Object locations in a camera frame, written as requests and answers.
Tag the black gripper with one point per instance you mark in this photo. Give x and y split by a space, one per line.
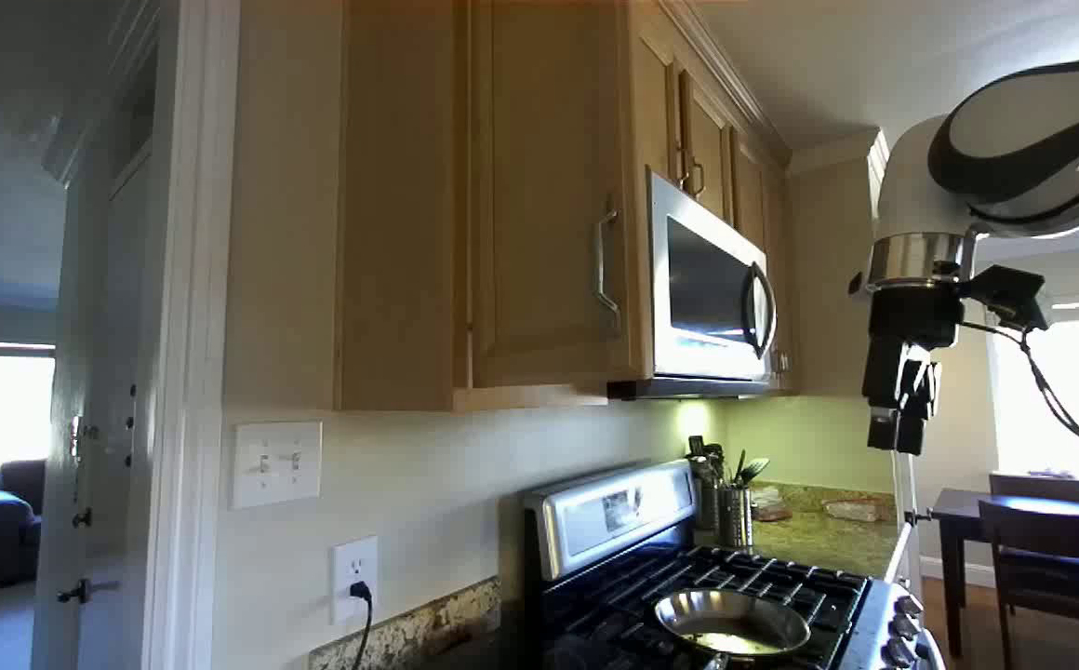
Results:
904 316

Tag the light wood cabinet door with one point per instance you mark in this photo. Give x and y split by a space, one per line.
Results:
549 286

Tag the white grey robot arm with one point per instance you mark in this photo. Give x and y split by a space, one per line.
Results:
998 166

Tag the white interior door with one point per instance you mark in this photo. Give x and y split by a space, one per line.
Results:
89 569

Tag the granite countertop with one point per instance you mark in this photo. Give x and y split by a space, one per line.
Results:
826 525

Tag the stainless steel microwave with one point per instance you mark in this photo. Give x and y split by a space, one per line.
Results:
710 304

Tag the steel utensil holder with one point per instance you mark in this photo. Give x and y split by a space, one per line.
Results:
736 517

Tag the dark pepper grinder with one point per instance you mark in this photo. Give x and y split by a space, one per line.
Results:
703 458

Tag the dark wooden chair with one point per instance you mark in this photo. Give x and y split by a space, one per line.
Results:
1034 563

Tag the silver frying pan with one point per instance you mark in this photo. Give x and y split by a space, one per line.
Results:
731 624

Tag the upper wood cabinets row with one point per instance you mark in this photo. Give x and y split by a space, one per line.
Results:
694 133

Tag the stainless steel gas stove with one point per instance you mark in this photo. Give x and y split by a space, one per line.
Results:
602 548

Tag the white power outlet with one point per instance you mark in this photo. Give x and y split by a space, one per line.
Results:
352 563

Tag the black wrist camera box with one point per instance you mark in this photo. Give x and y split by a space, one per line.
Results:
1009 296

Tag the light wood wall cabinet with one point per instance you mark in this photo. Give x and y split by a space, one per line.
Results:
408 222

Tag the white light switch plate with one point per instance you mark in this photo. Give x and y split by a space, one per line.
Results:
278 464

